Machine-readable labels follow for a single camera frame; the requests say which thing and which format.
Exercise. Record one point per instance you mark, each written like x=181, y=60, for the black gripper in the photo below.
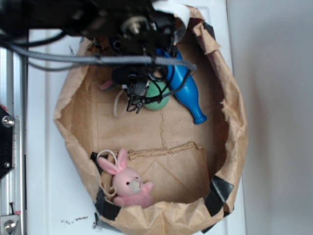
x=135, y=27

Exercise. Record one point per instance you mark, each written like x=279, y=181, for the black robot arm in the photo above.
x=32, y=23

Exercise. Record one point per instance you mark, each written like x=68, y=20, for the blue plastic bottle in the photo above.
x=180, y=83

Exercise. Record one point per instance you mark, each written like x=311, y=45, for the brown paper bag tray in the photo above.
x=195, y=169

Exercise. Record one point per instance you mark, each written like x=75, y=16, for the pink plush bunny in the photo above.
x=130, y=190

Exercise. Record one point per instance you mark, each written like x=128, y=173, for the black octagonal mount plate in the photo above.
x=7, y=125

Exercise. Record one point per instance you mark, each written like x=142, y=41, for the aluminium frame rail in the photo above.
x=13, y=95

